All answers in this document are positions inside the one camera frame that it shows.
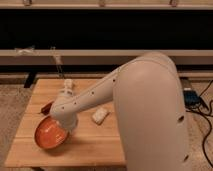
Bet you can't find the white plastic toy figure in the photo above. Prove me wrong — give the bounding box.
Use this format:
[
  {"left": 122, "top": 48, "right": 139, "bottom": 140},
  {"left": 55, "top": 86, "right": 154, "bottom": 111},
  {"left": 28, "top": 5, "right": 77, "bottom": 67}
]
[{"left": 59, "top": 79, "right": 74, "bottom": 97}]

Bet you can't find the black cable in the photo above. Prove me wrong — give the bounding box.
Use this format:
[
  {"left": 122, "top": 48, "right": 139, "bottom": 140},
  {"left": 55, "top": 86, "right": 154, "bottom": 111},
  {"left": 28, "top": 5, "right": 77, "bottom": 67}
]
[{"left": 183, "top": 79, "right": 213, "bottom": 169}]

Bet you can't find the blue power box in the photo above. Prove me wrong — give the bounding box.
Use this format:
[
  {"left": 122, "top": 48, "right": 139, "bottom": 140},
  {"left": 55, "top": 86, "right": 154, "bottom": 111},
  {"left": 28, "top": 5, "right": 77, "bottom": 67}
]
[{"left": 183, "top": 90, "right": 200, "bottom": 106}]

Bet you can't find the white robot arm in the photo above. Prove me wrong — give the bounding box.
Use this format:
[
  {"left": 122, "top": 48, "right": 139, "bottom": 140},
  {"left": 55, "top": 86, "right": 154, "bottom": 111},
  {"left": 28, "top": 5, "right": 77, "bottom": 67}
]
[{"left": 50, "top": 52, "right": 192, "bottom": 171}]

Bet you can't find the orange ceramic bowl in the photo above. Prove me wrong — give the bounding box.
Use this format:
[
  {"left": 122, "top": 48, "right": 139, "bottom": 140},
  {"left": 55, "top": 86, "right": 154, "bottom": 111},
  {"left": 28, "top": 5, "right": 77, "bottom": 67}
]
[{"left": 34, "top": 116, "right": 69, "bottom": 149}]

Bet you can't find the white crumpled cloth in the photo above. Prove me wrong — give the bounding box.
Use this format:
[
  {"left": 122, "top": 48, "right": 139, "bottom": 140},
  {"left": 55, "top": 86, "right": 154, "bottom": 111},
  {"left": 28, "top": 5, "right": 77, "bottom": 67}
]
[{"left": 15, "top": 47, "right": 35, "bottom": 56}]

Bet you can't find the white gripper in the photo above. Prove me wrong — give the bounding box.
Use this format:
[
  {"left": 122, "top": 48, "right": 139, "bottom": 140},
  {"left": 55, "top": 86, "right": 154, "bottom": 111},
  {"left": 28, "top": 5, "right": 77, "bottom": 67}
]
[{"left": 56, "top": 115, "right": 78, "bottom": 132}]

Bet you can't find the metal stand rod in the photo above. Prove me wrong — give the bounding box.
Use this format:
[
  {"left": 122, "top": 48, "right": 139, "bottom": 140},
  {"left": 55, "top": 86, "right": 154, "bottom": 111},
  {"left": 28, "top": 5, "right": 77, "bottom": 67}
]
[{"left": 50, "top": 47, "right": 65, "bottom": 79}]

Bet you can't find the wooden table board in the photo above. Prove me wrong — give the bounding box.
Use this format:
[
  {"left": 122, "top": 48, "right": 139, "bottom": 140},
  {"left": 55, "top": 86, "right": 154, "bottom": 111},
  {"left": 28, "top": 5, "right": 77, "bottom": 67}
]
[{"left": 5, "top": 79, "right": 125, "bottom": 167}]

